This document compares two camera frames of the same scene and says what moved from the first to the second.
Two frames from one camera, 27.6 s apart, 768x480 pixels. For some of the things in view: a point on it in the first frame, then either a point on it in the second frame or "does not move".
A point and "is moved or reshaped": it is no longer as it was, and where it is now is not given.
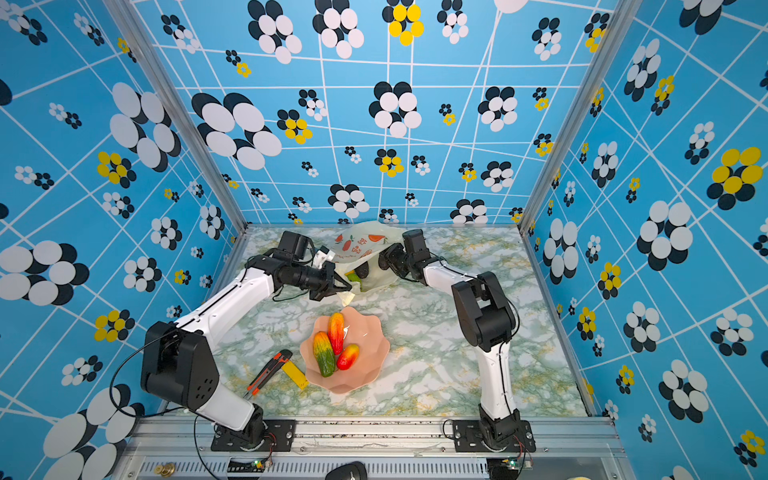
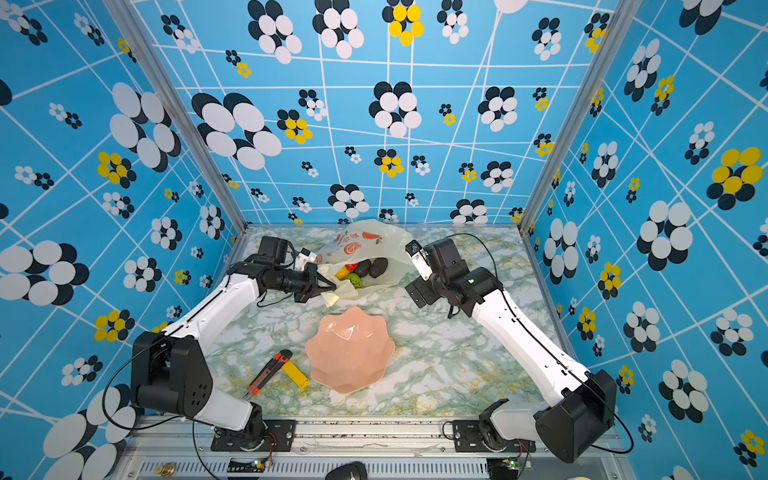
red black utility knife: [268, 373] does not move
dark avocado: [362, 270] is moved or reshaped
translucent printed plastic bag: [363, 243] does not move
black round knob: [354, 470] does not move
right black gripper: [391, 256] -> [419, 288]
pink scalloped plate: [344, 351] does not move
